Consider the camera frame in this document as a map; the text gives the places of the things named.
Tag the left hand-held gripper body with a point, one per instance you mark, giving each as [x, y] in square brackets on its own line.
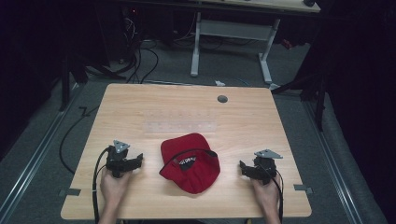
[115, 159]

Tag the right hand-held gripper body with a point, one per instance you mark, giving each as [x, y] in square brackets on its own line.
[264, 166]

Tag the person's right hand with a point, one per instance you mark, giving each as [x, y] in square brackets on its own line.
[265, 193]

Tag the person's left hand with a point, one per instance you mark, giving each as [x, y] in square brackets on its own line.
[112, 186]

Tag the red cap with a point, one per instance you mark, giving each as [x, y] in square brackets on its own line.
[190, 168]

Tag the round grey table grommet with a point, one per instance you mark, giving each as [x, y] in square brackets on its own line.
[222, 99]

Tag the white paper scrap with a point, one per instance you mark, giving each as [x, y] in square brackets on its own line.
[219, 83]

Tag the black metal stand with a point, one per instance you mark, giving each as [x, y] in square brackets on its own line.
[65, 84]
[317, 93]

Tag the small red thing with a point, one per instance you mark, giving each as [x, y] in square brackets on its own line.
[287, 44]

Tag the metal floor rail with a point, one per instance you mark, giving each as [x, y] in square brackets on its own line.
[37, 155]
[334, 161]

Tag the white metal frame desk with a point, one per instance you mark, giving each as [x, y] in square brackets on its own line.
[233, 29]

